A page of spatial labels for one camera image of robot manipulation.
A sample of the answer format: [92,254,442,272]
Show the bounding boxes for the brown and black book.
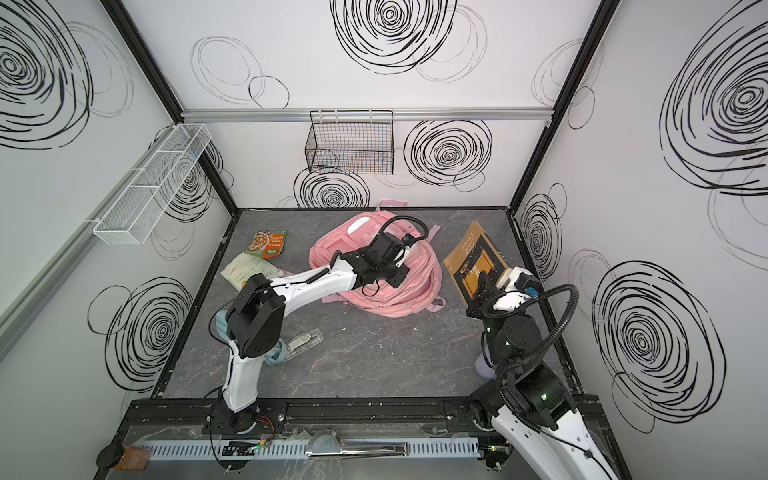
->
[443,220,509,305]

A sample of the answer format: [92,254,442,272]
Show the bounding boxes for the white mesh wall shelf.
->
[93,123,213,245]

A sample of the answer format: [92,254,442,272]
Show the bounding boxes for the brown black button box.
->
[96,443,152,471]

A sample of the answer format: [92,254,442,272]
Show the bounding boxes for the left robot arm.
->
[221,231,421,417]

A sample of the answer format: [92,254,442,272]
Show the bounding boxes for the pink student backpack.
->
[309,210,446,318]

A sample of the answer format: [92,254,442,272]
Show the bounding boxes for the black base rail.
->
[119,395,607,434]

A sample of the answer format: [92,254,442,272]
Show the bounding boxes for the black wire wall basket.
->
[304,109,395,175]

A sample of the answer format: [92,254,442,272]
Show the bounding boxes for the light blue pencil pouch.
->
[215,310,287,365]

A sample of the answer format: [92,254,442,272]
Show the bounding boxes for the lilac glasses case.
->
[475,354,496,379]

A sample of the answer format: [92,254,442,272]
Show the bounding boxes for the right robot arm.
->
[467,268,617,479]

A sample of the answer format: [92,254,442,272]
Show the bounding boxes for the orange green food packet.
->
[245,230,287,260]

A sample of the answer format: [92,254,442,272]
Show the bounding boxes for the white green spout pouch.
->
[220,253,286,291]

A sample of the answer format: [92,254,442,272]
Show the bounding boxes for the clear plastic packet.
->
[286,328,324,361]

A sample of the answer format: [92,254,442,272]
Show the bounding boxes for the white slotted cable duct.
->
[134,437,481,461]

